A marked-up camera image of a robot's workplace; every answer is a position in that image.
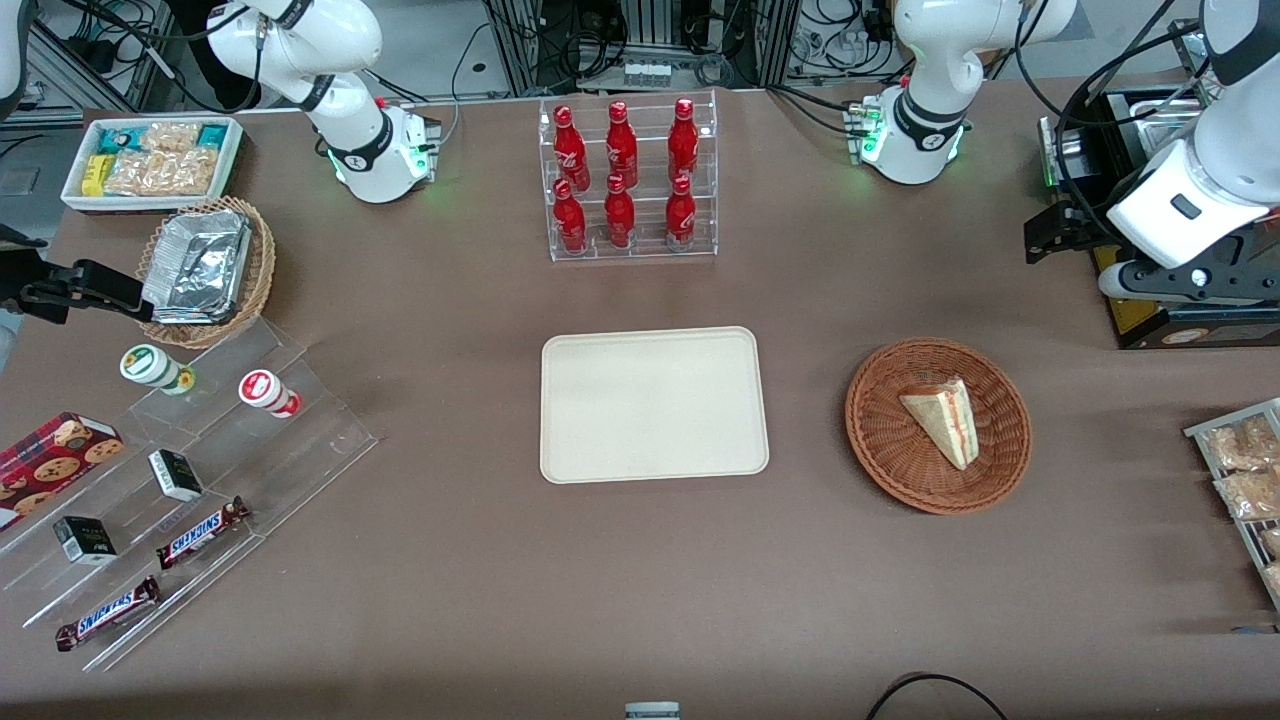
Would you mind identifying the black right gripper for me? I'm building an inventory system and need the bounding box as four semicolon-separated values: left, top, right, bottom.
0;224;154;325

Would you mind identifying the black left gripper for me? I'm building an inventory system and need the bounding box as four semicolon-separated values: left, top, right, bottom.
1024;202;1121;266

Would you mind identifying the triangular sandwich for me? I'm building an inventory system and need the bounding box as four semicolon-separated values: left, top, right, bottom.
898;376;980;472

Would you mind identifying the light oval wicker basket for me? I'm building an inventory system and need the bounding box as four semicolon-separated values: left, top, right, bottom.
134;195;278;351

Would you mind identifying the brown round wicker basket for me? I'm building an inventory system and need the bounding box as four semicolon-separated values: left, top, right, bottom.
845;338;1033;516

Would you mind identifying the beige plastic serving tray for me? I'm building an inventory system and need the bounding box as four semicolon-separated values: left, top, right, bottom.
540;326;771;485

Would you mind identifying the grey metal box green light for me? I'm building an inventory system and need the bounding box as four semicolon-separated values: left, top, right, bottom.
1038;116;1094;192

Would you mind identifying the green lid yogurt cup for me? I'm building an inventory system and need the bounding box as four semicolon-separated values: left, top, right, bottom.
119;343;197;397

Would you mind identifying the aluminium foil container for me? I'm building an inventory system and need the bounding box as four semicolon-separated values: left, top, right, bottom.
140;208;254;327

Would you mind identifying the black food warmer cabinet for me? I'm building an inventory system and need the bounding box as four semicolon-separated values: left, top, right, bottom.
1038;84;1280;352

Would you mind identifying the large clear cracker bag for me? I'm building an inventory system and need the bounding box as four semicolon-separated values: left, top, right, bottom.
103;147;220;199

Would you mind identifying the red cookie box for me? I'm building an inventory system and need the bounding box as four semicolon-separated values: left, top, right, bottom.
0;411;127;532

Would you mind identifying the small clear cracker bag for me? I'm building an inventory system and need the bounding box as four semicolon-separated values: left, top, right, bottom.
140;121;202;154

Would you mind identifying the white rectangular snack bin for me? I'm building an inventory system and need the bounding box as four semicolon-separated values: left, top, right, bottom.
60;116;246;215

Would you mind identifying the small black carton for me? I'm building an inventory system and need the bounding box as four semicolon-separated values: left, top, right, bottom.
52;515;119;567
147;448;205;504

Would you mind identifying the red lid yogurt cup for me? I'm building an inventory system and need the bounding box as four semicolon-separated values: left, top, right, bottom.
237;368;303;420

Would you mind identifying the clear acrylic step display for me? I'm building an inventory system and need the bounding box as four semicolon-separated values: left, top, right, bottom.
0;318;380;674

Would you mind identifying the Snickers chocolate bar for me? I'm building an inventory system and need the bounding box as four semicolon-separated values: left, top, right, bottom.
155;496;252;572
54;575;162;654

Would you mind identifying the red cola bottle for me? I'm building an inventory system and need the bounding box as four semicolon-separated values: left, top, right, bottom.
605;101;640;189
664;175;698;247
553;178;589;255
603;173;637;251
667;97;701;185
553;104;591;191

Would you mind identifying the clear acrylic bottle rack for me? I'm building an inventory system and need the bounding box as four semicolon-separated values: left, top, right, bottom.
538;88;719;263

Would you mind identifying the aluminium equipment rack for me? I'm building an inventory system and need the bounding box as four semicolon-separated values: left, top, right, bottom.
485;0;806;96

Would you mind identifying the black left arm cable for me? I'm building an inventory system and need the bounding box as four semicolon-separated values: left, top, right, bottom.
1014;0;1213;243

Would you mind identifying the grey wire rack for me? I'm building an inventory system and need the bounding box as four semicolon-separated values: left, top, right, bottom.
1183;397;1280;612

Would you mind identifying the black looped table cable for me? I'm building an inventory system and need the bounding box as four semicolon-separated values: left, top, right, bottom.
864;671;1012;720

